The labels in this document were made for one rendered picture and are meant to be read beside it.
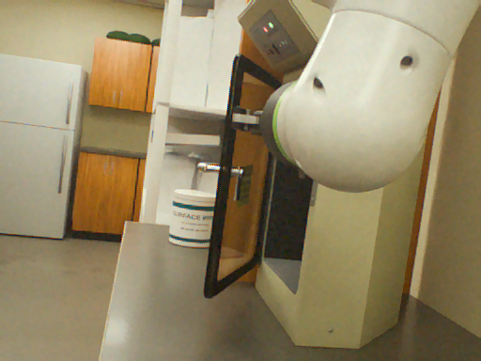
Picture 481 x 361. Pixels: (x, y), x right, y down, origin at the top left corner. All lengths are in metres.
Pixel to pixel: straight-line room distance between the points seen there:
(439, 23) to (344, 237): 0.52
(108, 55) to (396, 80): 5.74
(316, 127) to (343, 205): 0.48
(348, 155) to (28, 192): 5.51
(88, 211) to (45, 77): 1.43
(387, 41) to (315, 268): 0.53
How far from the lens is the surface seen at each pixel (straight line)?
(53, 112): 5.75
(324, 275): 0.88
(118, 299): 1.02
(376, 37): 0.40
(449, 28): 0.42
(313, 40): 0.86
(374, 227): 0.89
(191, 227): 1.51
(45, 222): 5.84
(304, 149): 0.40
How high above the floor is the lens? 1.25
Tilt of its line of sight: 4 degrees down
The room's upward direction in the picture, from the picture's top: 8 degrees clockwise
